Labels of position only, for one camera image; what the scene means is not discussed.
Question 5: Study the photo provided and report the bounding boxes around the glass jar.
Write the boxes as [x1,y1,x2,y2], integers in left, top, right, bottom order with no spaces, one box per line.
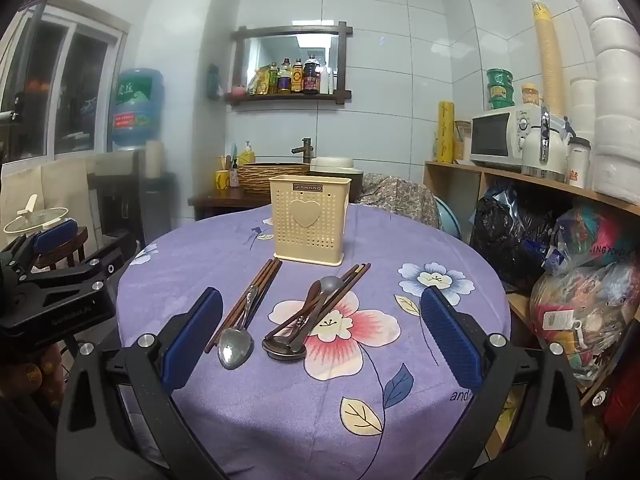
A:
[454,120,472,161]

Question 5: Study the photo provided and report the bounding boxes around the yellow seasoning packet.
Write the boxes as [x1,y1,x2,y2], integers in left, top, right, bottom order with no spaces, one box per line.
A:
[247,65,271,95]

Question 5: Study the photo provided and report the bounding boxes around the floral cloth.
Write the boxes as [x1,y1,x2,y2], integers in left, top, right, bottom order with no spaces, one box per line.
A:
[360,174,442,232]

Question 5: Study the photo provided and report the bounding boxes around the white microwave oven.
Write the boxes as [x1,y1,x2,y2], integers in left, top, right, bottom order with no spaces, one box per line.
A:
[470,105,544,171]

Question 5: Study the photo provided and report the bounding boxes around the tall stack of paper cups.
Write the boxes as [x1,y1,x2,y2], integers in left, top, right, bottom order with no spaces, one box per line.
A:
[532,1,564,117]

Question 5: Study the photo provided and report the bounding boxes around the glass pot lid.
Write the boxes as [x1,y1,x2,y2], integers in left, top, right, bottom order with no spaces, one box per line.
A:
[4,194,69,235]

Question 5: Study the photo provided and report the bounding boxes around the grey water dispenser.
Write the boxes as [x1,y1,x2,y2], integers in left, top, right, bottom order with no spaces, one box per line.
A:
[87,150,176,247]

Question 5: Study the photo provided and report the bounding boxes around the stacks of white foam containers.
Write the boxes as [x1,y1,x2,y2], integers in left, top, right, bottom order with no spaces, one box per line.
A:
[569,0,640,206]

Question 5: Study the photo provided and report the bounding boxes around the brown and white rice cooker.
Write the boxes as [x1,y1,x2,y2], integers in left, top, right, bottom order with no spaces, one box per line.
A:
[310,156,364,204]

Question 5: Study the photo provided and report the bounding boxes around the yellow wrapped roll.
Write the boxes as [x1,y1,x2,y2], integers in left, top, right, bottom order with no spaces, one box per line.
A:
[437,101,455,164]

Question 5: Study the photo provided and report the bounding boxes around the shiny metal spoon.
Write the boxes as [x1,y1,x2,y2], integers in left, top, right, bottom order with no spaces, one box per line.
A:
[216,285,260,371]
[261,305,321,362]

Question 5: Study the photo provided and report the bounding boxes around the white tumbler black lid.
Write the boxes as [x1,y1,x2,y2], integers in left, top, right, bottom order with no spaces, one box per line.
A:
[567,135,592,189]

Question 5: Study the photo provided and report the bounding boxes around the colourful plastic bag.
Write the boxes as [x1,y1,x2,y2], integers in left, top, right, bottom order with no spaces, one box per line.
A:
[544,204,640,277]

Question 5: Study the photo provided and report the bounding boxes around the clear bag of packets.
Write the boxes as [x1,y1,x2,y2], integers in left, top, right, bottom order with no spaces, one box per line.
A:
[529,260,640,392]

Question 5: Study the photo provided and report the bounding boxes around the black plastic bag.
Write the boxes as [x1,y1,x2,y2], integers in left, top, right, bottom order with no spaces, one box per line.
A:
[472,192,557,292]

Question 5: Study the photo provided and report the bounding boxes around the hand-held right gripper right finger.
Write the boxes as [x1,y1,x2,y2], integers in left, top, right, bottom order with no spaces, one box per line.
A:
[419,286,597,480]

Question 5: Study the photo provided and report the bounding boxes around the dark bottle red label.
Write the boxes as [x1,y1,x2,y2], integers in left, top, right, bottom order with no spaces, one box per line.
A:
[302,55,320,95]

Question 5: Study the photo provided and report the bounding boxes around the blue plastic basin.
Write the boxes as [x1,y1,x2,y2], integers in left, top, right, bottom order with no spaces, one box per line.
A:
[434,196,462,241]

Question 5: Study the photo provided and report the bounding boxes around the matte metal spoon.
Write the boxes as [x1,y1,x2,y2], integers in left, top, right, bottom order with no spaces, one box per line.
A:
[290,275,346,351]

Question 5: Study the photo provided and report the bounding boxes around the brown wooden chopstick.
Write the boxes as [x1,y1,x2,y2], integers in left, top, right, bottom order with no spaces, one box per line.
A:
[245,262,284,322]
[309,263,372,335]
[204,259,275,353]
[265,264,365,342]
[210,260,279,350]
[235,261,282,326]
[269,266,357,338]

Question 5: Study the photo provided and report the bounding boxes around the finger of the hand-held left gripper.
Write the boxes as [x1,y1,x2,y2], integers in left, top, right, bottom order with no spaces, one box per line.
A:
[20,244,127,292]
[0,219,80,275]

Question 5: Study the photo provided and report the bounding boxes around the blue water jug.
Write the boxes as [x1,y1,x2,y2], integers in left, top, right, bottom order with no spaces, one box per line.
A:
[110,67,165,152]

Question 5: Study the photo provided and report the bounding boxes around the brown wooden spoon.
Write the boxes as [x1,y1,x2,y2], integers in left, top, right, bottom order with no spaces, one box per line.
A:
[287,280,324,352]

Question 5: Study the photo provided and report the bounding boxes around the cream plastic cutlery holder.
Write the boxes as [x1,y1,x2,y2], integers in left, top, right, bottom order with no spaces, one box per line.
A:
[269,175,349,267]

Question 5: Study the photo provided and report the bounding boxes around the woven pattern sink basin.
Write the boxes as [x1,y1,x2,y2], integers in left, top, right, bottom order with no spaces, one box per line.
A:
[237,162,311,196]

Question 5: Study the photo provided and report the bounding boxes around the wooden shelf unit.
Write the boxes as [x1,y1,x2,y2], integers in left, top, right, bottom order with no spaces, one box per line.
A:
[423,160,640,413]

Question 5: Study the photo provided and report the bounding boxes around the bronze faucet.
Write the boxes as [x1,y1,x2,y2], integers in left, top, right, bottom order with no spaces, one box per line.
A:
[291,138,314,165]

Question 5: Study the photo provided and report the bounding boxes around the dark wooden sink cabinet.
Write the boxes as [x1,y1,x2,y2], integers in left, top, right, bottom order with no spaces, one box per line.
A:
[188,191,274,222]

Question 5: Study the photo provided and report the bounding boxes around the sliding glass window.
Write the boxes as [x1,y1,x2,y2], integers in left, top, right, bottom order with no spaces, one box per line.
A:
[0,0,131,162]

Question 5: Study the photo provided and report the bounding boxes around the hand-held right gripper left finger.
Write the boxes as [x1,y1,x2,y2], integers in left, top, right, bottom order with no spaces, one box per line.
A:
[56,286,228,480]

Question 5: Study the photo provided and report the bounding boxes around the wooden stool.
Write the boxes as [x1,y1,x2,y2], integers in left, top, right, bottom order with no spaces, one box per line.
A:
[36,226,90,269]

